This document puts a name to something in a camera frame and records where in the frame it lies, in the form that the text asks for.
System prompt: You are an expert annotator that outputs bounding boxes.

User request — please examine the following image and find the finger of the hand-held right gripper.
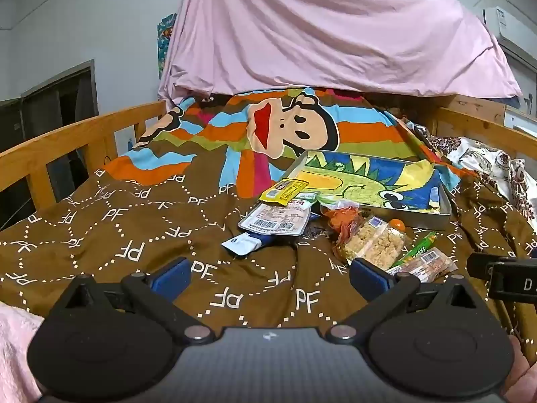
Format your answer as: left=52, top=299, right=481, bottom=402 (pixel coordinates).
left=467, top=254, right=496, bottom=280

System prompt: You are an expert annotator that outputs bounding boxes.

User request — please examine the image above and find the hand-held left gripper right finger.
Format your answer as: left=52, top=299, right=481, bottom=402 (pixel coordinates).
left=327, top=257, right=481, bottom=343

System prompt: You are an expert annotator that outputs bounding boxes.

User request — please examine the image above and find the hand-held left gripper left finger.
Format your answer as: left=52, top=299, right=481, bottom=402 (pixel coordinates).
left=54, top=257, right=214, bottom=343

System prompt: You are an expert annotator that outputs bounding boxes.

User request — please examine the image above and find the rice crisp packet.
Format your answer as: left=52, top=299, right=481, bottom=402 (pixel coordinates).
left=333, top=215, right=407, bottom=270

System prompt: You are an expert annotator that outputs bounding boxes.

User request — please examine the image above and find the clear nut bar packet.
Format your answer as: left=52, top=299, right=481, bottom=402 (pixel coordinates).
left=386, top=248, right=459, bottom=283

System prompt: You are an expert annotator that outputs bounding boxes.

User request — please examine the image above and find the green candy stick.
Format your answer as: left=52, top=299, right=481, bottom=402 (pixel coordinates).
left=388, top=231, right=438, bottom=269

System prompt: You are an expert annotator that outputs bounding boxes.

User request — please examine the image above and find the orange jelly packet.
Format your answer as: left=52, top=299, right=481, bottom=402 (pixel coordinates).
left=320, top=200, right=363, bottom=244

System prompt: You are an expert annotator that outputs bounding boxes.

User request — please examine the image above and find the metal tray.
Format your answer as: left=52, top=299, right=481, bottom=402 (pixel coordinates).
left=280, top=150, right=453, bottom=231

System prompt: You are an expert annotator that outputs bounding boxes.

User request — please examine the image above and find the yellow snack packet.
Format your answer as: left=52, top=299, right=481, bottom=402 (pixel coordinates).
left=257, top=178, right=309, bottom=206

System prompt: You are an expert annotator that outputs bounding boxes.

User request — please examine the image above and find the cartoon monkey printed blanket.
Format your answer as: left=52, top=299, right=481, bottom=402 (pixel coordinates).
left=0, top=86, right=537, bottom=345

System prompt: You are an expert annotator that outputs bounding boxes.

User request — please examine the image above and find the blue white snack packet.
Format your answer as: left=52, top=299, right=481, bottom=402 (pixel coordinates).
left=222, top=214, right=311, bottom=258

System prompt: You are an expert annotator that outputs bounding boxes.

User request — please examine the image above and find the dinosaur drawing paper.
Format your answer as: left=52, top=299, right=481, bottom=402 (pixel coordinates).
left=294, top=153, right=443, bottom=213

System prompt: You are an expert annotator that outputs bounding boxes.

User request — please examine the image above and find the pink white snack packet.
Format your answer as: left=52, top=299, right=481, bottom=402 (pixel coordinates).
left=238, top=199, right=313, bottom=236

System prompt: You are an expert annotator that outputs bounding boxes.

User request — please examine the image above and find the white floral cloth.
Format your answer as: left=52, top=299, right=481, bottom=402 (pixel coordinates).
left=413, top=124, right=537, bottom=223

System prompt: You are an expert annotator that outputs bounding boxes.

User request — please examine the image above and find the white board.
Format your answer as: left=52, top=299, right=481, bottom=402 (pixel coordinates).
left=503, top=107, right=537, bottom=137

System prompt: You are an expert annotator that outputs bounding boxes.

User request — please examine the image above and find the pink fluffy blanket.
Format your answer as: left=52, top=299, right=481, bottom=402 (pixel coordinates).
left=0, top=302, right=45, bottom=403

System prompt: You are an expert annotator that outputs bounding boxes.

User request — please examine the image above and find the dark window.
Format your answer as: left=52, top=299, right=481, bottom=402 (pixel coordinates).
left=0, top=59, right=99, bottom=147

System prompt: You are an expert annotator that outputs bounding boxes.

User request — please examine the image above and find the white air conditioner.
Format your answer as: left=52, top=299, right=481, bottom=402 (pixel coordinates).
left=482, top=6, right=537, bottom=57

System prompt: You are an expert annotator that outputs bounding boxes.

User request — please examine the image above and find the pink sheet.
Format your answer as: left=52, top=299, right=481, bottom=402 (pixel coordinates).
left=157, top=0, right=523, bottom=102

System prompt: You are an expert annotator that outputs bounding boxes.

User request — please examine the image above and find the wooden bed frame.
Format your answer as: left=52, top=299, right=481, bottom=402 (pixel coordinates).
left=0, top=94, right=537, bottom=219

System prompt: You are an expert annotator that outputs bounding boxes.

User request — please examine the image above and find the wall poster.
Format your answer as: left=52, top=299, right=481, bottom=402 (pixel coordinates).
left=157, top=12, right=178, bottom=80

